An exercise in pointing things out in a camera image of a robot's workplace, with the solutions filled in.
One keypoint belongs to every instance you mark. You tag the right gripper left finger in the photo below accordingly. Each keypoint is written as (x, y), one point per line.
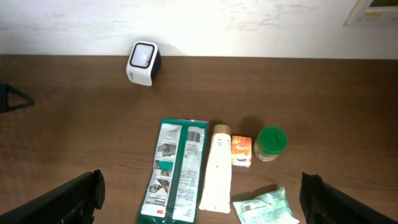
(73, 202)

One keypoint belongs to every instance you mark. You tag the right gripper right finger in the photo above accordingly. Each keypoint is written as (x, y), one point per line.
(321, 203)

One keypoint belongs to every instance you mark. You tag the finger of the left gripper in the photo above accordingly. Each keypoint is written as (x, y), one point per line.
(13, 99)

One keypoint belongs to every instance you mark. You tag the teal wet wipes pack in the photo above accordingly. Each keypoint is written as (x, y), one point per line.
(268, 208)

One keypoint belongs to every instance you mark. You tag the green lid glass jar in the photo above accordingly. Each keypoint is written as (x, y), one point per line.
(270, 143)

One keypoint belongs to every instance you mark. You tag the green white 3M pouch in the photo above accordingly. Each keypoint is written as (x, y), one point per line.
(172, 191)

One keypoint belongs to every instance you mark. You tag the small orange white box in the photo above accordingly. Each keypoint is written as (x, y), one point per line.
(241, 151)

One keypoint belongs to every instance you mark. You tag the white Pantene conditioner tube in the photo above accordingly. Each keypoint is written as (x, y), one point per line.
(217, 184)

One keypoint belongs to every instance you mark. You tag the white barcode scanner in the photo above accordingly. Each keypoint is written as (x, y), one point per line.
(144, 63)

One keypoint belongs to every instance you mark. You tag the white wall fixture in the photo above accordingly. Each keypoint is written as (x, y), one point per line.
(373, 13)

